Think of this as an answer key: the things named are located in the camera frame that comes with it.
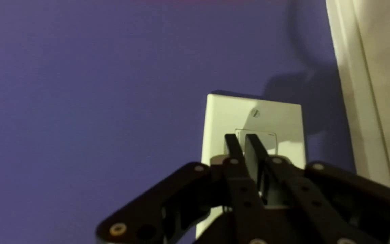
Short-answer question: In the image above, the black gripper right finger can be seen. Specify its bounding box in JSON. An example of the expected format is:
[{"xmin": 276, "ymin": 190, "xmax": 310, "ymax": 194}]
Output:
[{"xmin": 243, "ymin": 133, "xmax": 390, "ymax": 244}]

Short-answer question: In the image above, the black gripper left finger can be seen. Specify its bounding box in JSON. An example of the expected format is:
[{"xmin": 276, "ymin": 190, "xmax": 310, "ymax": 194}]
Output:
[{"xmin": 96, "ymin": 133, "xmax": 268, "ymax": 244}]

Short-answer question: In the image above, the white rocker light switch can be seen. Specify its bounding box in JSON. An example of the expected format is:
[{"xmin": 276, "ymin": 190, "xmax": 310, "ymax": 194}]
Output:
[{"xmin": 233, "ymin": 129, "xmax": 280, "ymax": 154}]

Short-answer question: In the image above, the narrow white door trim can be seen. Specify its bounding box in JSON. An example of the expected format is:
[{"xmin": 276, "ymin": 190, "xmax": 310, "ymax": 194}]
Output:
[{"xmin": 323, "ymin": 0, "xmax": 390, "ymax": 188}]

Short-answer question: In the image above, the white light switch plate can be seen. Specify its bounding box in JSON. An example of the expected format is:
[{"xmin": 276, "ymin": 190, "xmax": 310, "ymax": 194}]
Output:
[{"xmin": 193, "ymin": 92, "xmax": 308, "ymax": 241}]

